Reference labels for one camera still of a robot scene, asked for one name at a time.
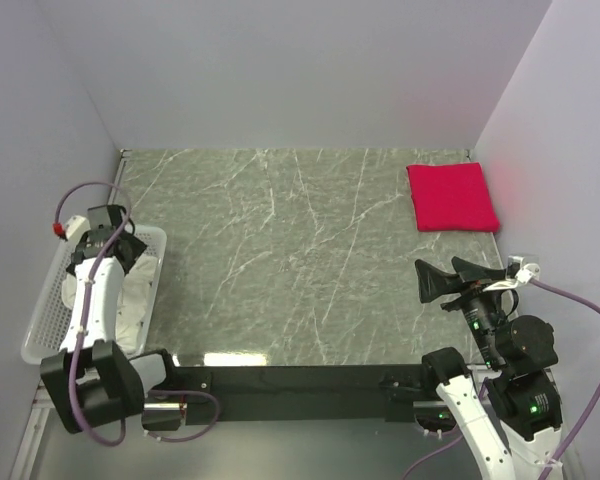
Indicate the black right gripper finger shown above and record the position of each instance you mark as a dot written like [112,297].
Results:
[434,283]
[470,273]

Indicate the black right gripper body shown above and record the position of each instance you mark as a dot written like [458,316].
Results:
[482,310]

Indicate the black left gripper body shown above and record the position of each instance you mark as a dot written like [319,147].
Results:
[71,268]

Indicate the white t shirt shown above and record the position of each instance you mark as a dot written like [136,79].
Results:
[135,295]

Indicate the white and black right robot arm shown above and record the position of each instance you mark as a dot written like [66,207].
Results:
[512,423]

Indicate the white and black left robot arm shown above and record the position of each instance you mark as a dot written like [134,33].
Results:
[90,380]

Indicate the folded red t shirt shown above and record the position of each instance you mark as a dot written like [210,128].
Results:
[451,197]

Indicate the white plastic basket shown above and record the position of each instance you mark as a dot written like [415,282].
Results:
[50,318]

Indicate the black base beam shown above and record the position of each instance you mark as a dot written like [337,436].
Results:
[393,393]

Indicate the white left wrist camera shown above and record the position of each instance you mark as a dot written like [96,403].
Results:
[72,230]

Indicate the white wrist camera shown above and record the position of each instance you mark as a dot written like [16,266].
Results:
[72,230]
[520,270]

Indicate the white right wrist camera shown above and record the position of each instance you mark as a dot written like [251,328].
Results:
[520,270]

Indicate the aluminium rail frame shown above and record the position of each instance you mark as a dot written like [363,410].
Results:
[41,407]

